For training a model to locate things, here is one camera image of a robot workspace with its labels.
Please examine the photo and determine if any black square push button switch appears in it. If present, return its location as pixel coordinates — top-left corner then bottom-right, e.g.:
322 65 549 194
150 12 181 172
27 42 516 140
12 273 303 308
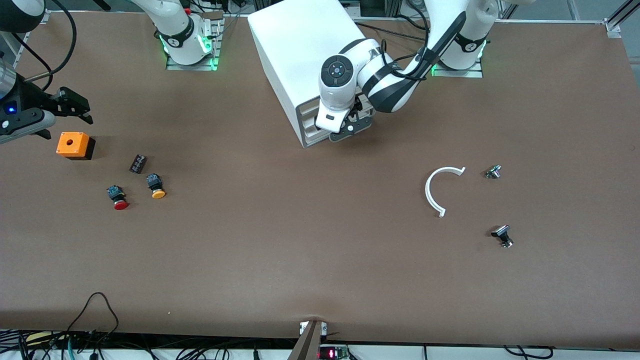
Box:
491 225 514 249

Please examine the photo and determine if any thin black table cable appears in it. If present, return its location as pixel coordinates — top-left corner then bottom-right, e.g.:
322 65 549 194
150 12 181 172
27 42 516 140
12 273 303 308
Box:
352 15 431 43

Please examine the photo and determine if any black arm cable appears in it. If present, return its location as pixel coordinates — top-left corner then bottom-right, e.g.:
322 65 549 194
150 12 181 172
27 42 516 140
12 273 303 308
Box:
377 40 438 82
12 0 78 86

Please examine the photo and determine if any yellow mushroom push button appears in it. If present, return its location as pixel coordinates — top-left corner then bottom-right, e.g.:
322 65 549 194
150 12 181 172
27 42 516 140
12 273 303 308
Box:
146 173 167 200

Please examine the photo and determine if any white drawer cabinet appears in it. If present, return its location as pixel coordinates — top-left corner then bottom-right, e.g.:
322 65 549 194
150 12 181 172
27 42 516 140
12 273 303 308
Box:
247 2 381 149

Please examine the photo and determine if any black looped cable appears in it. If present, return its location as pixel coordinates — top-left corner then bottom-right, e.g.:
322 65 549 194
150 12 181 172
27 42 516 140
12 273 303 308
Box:
67 292 120 337

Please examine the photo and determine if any white semicircular bracket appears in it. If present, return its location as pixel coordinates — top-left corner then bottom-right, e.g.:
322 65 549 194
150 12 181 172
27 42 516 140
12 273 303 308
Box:
425 166 467 218

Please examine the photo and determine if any red mushroom push button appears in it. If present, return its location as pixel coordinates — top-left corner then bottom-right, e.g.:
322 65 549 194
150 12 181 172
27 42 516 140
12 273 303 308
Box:
106 185 130 211

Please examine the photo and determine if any brown wooden post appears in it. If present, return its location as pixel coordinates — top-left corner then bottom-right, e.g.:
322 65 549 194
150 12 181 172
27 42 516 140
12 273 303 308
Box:
287 320 324 360

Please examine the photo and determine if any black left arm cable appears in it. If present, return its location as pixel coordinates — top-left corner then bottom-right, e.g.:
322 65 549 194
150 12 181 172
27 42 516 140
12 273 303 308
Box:
377 40 438 82

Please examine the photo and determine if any aluminium frame rail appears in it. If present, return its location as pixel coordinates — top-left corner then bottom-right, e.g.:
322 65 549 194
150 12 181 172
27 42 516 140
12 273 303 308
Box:
604 0 640 39
12 10 51 71

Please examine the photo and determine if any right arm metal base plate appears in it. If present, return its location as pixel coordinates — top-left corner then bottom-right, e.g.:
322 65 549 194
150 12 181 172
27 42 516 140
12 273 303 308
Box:
165 12 221 72

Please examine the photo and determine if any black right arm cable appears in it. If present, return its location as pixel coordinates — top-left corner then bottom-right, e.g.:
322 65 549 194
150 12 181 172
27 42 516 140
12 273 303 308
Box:
12 0 78 86

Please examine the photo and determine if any black floor cable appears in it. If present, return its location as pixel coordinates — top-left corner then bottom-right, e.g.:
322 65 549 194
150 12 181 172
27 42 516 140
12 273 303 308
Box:
502 345 553 360

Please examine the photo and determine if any orange and black button enclosure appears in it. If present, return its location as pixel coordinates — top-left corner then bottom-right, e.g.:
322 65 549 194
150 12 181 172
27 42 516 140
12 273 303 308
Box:
56 131 96 161

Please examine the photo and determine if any device with red display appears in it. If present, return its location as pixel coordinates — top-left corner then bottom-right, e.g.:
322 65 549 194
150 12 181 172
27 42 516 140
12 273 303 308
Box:
317 344 349 360

